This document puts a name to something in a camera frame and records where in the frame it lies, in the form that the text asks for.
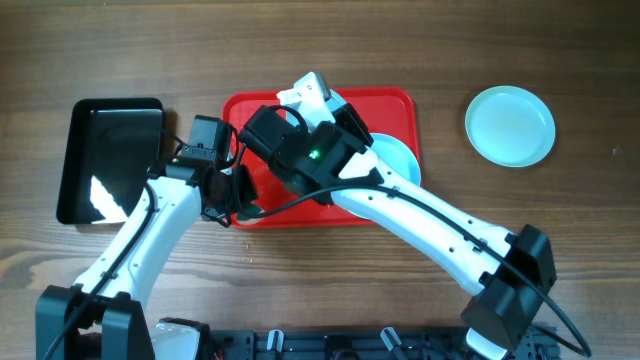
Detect green and orange sponge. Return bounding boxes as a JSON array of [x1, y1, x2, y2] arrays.
[[236, 203, 263, 225]]

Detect white plate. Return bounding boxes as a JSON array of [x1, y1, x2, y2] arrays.
[[326, 89, 346, 113], [331, 133, 421, 224], [464, 85, 556, 168]]

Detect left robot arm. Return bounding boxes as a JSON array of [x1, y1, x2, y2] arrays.
[[36, 158, 257, 359]]

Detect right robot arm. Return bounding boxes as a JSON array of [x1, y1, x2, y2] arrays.
[[252, 104, 557, 359]]

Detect red plastic tray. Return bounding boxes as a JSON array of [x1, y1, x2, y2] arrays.
[[222, 86, 420, 230]]

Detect black rectangular water basin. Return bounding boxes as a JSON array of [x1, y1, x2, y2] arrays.
[[56, 98, 164, 225]]

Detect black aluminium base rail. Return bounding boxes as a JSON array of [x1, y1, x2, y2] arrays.
[[199, 327, 560, 360]]

